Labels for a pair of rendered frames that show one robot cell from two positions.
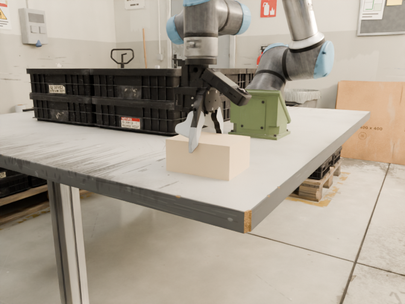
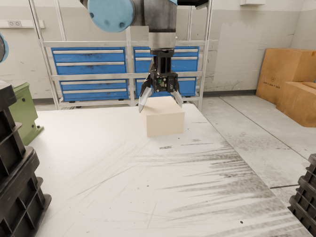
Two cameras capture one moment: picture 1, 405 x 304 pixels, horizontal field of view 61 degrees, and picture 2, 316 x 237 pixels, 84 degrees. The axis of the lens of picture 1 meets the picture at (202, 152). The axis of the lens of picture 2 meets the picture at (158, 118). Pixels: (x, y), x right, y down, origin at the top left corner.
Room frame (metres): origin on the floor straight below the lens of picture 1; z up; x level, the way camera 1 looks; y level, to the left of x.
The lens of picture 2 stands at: (1.15, 0.41, 0.99)
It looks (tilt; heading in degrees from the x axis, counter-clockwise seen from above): 26 degrees down; 230
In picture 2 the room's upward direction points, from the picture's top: straight up
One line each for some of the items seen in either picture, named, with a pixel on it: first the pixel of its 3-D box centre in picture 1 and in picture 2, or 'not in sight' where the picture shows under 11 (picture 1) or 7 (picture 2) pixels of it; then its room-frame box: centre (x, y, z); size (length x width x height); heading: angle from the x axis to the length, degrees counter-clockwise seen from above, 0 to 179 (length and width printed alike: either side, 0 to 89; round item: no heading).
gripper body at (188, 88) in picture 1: (197, 86); (162, 71); (0.80, 0.01, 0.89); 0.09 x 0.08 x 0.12; 62
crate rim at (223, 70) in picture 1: (194, 70); not in sight; (1.63, 0.04, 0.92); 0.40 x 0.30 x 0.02; 59
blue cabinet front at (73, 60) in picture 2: not in sight; (92, 75); (0.47, -1.48, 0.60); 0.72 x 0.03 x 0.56; 148
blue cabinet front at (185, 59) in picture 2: not in sight; (166, 73); (-0.21, -1.06, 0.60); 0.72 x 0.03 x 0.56; 148
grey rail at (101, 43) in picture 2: not in sight; (128, 43); (0.12, -1.29, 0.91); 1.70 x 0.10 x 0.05; 148
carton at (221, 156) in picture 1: (208, 153); (160, 114); (0.78, -0.01, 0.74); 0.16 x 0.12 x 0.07; 62
